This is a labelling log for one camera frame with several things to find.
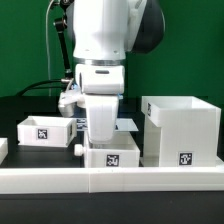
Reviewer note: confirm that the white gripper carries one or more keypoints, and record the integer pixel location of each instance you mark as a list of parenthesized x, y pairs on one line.
[(101, 86)]

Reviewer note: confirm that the white drawer box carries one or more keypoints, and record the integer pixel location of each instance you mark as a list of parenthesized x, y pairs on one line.
[(47, 131), (121, 152)]

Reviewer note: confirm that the white front drawer box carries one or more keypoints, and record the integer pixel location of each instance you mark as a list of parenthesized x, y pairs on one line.
[(121, 152)]

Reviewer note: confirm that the white drawer cabinet frame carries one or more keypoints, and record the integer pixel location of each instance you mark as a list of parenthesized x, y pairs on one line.
[(180, 131)]

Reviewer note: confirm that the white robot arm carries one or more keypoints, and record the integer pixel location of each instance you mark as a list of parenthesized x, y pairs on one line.
[(104, 31)]

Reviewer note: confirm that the marker tag sheet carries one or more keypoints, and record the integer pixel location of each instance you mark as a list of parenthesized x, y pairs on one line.
[(122, 125)]

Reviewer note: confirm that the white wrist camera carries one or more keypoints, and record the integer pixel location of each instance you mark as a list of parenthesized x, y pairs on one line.
[(69, 99)]

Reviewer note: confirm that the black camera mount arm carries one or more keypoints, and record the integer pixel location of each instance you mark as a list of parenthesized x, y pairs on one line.
[(60, 25)]

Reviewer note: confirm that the white left fence wall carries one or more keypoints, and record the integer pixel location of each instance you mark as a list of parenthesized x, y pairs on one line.
[(3, 149)]

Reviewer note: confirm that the white fence wall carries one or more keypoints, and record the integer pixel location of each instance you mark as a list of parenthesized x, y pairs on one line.
[(97, 180), (3, 149), (219, 162)]

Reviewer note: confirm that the white front fence wall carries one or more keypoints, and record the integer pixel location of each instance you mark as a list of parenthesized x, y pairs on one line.
[(97, 180)]

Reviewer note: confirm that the white right fence wall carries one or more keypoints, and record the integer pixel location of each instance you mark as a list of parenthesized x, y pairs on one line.
[(219, 162)]

